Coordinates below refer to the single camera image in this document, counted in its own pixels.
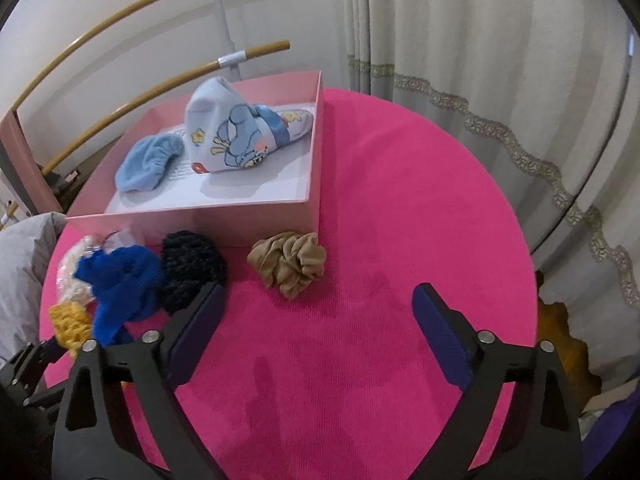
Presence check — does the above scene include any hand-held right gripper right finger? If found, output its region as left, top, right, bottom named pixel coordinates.
left=411, top=282, right=583, bottom=480

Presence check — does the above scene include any beige curtain with lace trim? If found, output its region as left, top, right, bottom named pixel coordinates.
left=340, top=0, right=640, bottom=396

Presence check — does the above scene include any curved wooden rail headboard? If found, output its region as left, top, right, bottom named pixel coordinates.
left=10, top=0, right=291, bottom=221

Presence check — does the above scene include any light blue fleece cloth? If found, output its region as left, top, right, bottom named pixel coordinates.
left=115, top=136, right=187, bottom=193

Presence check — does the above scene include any royal blue scrunchie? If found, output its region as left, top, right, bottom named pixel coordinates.
left=75, top=247, right=163, bottom=347

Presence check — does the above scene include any purple cloth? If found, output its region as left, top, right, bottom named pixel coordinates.
left=582, top=385, right=640, bottom=480

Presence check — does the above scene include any pink flat board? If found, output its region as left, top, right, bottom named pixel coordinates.
left=0, top=107, right=66, bottom=216

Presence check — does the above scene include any pink cardboard box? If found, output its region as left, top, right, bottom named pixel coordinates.
left=65, top=71, right=323, bottom=250

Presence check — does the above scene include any clear sheer scrunchie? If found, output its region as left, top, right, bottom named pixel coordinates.
left=85, top=230, right=146, bottom=256

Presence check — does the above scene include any grey cushion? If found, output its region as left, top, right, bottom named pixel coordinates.
left=0, top=212, right=68, bottom=366

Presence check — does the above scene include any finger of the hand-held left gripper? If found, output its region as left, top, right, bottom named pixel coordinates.
left=0, top=339, right=68, bottom=411

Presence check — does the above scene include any clear plastic bag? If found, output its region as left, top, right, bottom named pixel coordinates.
left=56, top=240, right=101, bottom=306

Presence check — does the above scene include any black knitted scrunchie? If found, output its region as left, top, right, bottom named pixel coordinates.
left=161, top=231, right=224, bottom=315

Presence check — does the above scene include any yellow knitted scrunchie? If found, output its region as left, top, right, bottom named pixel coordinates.
left=48, top=302, right=96, bottom=356

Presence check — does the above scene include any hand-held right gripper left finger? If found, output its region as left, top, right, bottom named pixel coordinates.
left=50, top=282, right=231, bottom=480

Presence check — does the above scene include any tan fabric scrunchie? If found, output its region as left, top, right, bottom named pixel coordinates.
left=247, top=231, right=327, bottom=301

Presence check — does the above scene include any cartoon print light blue cloth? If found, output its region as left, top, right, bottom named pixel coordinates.
left=185, top=77, right=315, bottom=175

